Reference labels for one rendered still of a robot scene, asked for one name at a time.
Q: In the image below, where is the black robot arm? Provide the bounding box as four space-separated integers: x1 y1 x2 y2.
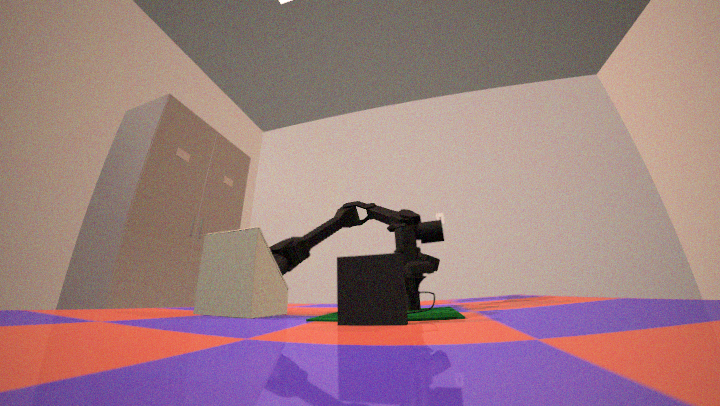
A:
269 201 444 275

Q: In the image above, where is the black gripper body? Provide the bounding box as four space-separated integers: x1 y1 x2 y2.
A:
394 244 434 277

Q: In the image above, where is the black cable with plug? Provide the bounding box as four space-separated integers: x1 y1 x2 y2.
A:
406 291 435 314

